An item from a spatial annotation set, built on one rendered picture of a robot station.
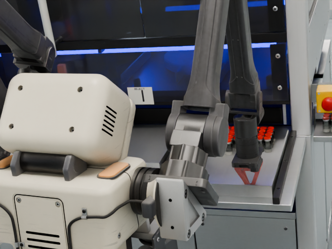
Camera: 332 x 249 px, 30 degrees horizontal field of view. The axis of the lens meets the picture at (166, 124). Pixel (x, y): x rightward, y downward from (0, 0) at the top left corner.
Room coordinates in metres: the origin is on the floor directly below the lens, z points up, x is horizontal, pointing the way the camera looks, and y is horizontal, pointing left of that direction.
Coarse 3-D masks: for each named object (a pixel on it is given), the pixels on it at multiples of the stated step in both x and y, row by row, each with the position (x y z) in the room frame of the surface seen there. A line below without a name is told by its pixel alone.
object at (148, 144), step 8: (136, 128) 1.94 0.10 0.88; (144, 128) 1.93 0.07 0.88; (152, 128) 1.92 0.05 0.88; (160, 128) 1.91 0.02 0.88; (136, 136) 1.88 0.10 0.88; (144, 136) 1.87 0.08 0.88; (152, 136) 1.86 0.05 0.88; (160, 136) 1.85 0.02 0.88; (136, 144) 1.81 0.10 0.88; (144, 144) 1.81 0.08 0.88; (152, 144) 1.80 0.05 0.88; (160, 144) 1.79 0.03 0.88; (128, 152) 1.76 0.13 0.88; (136, 152) 1.76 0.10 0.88; (144, 152) 1.75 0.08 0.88; (152, 152) 1.74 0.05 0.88; (160, 152) 1.73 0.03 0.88; (168, 152) 1.68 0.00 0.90; (144, 160) 1.69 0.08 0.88; (152, 160) 1.68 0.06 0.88; (160, 160) 1.61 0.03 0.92
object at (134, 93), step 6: (132, 90) 1.89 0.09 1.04; (138, 90) 1.88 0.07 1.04; (144, 90) 1.88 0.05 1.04; (150, 90) 1.87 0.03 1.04; (132, 96) 1.89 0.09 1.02; (138, 96) 1.88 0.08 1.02; (144, 96) 1.88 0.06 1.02; (150, 96) 1.87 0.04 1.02; (138, 102) 1.89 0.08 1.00; (144, 102) 1.88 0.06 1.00; (150, 102) 1.87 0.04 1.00
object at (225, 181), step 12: (288, 132) 1.68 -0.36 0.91; (276, 144) 1.67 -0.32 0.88; (228, 156) 1.64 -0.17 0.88; (264, 156) 1.61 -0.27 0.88; (276, 156) 1.60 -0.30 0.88; (216, 168) 1.57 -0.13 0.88; (228, 168) 1.56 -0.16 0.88; (264, 168) 1.53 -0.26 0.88; (276, 168) 1.46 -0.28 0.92; (216, 180) 1.50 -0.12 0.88; (228, 180) 1.49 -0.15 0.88; (240, 180) 1.49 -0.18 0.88; (264, 180) 1.47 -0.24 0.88; (276, 180) 1.45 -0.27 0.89; (216, 192) 1.43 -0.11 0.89; (228, 192) 1.42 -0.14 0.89; (240, 192) 1.41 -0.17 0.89; (252, 192) 1.39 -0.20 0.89; (264, 192) 1.38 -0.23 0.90
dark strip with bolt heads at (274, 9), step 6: (270, 0) 1.74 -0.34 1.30; (276, 0) 1.73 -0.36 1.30; (282, 0) 1.73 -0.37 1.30; (270, 6) 1.74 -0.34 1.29; (276, 6) 1.73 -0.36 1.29; (282, 6) 1.73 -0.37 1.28; (270, 12) 1.74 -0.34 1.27; (276, 12) 1.73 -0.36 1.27; (282, 12) 1.73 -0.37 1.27; (270, 18) 1.74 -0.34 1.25; (276, 18) 1.73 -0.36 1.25; (282, 18) 1.73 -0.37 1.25; (270, 24) 1.74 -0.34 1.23; (276, 24) 1.73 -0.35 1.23; (282, 24) 1.73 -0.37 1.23; (270, 30) 1.74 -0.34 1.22; (276, 30) 1.73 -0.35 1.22; (282, 30) 1.73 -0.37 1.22; (276, 54) 1.73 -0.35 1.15
